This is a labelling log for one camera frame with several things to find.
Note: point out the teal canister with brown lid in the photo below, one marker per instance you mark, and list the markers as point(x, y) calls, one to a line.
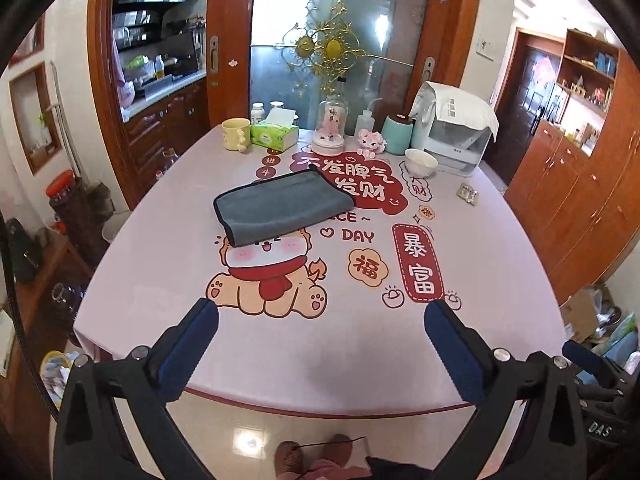
point(398, 134)

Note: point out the dark bag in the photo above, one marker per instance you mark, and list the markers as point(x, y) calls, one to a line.
point(22, 255)

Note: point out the white bowl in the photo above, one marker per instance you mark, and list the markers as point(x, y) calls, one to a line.
point(421, 162)

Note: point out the white wall switch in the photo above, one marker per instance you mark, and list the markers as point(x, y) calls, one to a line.
point(484, 46)

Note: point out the yellow mug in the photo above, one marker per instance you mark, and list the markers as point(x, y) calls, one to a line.
point(236, 134)

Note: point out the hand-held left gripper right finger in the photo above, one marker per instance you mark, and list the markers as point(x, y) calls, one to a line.
point(456, 355)

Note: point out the gold ornament on glass door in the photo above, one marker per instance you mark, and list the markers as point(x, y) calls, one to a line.
point(325, 47)

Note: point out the green tissue box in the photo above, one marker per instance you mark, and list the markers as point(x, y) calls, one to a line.
point(274, 134)

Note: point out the brown fluffy slipper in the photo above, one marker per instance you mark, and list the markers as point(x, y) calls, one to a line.
point(338, 449)
point(289, 459)

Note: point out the white pill bottle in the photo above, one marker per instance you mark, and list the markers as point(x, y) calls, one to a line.
point(257, 112)

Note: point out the silver blister pack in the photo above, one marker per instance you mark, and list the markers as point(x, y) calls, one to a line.
point(468, 194)

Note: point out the glass dome with pink figurine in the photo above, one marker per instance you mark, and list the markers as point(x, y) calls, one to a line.
point(330, 130)

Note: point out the pink toy figurine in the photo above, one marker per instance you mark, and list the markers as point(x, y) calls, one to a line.
point(372, 143)

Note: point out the wooden wall cabinet with shelves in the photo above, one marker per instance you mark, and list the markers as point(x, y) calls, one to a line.
point(582, 160)

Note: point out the jar with red lid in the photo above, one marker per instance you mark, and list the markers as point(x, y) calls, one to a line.
point(64, 197)

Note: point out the cardboard box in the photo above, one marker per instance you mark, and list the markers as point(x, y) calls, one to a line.
point(580, 312)

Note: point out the clear squeeze bottle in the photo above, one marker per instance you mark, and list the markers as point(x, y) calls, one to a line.
point(367, 122)

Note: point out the grey towel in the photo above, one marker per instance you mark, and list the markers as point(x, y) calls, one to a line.
point(285, 205)

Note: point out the white cloth cover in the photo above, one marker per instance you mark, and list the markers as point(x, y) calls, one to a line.
point(462, 105)

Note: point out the wooden kitchen counter cabinet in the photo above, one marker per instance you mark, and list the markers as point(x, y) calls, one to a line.
point(162, 120)

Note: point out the pink printed tablecloth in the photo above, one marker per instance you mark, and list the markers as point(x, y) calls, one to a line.
point(320, 340)

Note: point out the yellow liquid bottle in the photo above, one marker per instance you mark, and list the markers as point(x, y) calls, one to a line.
point(159, 67)

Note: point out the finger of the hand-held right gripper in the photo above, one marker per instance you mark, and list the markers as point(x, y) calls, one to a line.
point(582, 355)

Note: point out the white countertop appliance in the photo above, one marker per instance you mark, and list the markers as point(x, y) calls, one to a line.
point(457, 145)

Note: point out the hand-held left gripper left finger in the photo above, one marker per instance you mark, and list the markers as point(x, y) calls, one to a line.
point(190, 350)

